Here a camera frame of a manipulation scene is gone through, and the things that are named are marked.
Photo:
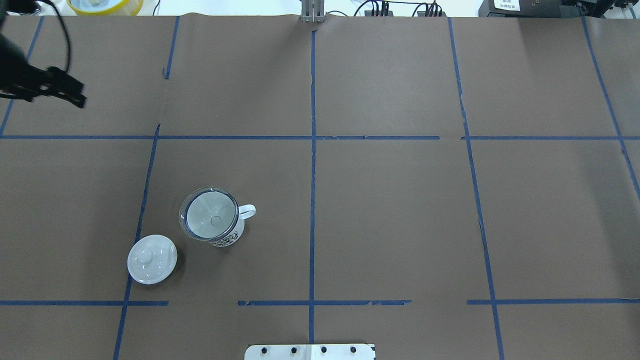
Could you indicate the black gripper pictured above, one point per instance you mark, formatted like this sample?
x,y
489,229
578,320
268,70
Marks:
x,y
11,62

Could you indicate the black computer box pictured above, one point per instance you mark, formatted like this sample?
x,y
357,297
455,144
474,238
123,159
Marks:
x,y
549,9

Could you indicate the white enamel mug lid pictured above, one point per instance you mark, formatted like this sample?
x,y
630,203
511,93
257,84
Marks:
x,y
152,259

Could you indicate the lower orange connector board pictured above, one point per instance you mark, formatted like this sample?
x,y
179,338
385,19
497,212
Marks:
x,y
428,10

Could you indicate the yellow rimmed round container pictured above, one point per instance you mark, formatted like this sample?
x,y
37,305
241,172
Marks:
x,y
105,7

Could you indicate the orange connector board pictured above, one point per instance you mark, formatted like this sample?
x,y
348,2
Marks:
x,y
379,9
428,10

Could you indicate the white enamel mug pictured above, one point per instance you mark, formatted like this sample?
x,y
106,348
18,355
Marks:
x,y
235,235

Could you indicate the brown paper table cover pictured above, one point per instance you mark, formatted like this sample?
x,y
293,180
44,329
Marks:
x,y
443,188

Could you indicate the upper orange connector board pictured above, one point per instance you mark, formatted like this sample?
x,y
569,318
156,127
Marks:
x,y
379,9

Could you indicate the aluminium frame post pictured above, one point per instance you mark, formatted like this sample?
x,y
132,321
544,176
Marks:
x,y
312,11

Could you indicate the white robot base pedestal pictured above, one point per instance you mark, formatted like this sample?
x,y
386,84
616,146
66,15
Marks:
x,y
336,351

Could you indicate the clear glass funnel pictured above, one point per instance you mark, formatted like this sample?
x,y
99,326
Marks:
x,y
190,214

